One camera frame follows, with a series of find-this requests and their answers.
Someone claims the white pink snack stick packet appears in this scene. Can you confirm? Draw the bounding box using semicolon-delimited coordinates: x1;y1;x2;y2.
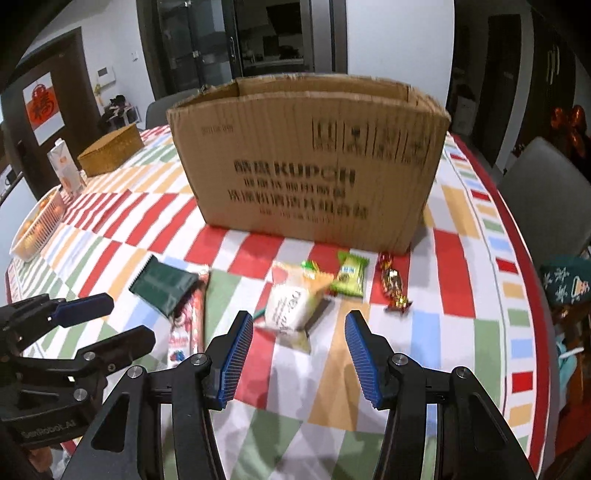
166;267;211;368

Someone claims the dark green snack pouch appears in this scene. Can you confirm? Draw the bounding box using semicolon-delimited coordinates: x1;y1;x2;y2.
128;256;199;318

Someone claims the red gold candy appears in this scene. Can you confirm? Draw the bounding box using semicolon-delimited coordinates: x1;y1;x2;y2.
377;252;412;314

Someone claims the Denmas cream snack packet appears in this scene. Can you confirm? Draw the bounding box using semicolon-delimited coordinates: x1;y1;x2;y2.
254;261;335;355

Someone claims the green yellow snack packet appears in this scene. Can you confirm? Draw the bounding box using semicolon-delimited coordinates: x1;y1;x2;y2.
331;251;370;298

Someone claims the small green candy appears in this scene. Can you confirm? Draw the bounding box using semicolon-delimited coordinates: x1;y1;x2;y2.
301;260;321;278

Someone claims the white basket of oranges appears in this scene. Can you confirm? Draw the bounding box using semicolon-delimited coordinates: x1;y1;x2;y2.
10;186;66;262

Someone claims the colourful checkered tablecloth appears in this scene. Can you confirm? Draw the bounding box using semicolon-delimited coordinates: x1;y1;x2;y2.
1;127;555;479

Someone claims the teal cloth on chair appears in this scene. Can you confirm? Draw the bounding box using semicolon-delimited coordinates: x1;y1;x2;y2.
556;337;584;386

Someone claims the white orange drink carton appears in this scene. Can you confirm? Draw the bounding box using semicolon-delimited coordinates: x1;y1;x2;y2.
47;138;85;198

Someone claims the woven wicker box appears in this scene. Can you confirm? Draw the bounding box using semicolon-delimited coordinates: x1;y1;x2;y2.
77;124;144;177

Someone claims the dark green christmas bag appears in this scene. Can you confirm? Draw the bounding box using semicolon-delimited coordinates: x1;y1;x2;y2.
540;256;591;308

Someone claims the red fu character poster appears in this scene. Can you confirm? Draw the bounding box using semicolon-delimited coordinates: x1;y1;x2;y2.
22;72;65;146

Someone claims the grey chair far left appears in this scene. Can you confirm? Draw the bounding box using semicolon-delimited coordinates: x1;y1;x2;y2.
145;89;199;129

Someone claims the grey chair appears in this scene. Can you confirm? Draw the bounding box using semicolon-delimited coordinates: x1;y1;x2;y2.
145;89;199;129
499;137;590;268

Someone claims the grey chair right side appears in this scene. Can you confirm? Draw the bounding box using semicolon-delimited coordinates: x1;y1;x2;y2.
499;137;590;268

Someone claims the dark brown entrance door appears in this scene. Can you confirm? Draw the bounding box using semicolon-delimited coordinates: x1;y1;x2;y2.
1;28;101;199

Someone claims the brown cardboard box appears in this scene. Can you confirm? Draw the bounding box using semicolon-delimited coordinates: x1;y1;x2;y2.
167;74;450;254

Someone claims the glass sliding door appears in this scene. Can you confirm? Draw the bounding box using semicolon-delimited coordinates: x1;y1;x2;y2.
136;0;242;99

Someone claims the red foil balloon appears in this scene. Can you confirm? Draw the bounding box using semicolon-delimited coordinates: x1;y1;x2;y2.
550;104;589;159

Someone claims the white wall intercom panel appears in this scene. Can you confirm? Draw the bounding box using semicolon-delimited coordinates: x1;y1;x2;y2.
97;66;116;88

